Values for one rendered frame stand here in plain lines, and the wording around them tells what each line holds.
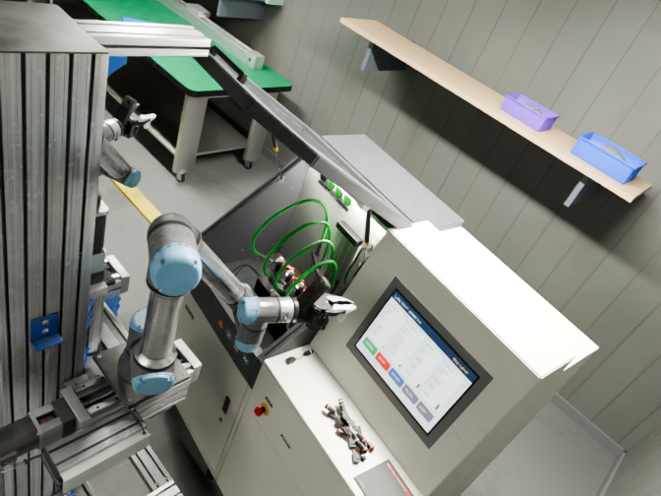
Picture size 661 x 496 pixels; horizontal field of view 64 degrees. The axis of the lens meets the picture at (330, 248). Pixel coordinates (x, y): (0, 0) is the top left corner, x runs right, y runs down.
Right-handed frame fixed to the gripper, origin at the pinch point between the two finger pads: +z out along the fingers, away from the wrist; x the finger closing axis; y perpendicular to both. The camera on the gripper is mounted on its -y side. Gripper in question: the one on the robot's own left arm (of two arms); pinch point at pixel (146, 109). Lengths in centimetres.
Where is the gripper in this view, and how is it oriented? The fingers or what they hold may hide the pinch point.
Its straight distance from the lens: 234.9
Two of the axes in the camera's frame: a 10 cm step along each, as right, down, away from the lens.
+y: -4.4, 6.9, 5.7
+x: 8.4, 5.4, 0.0
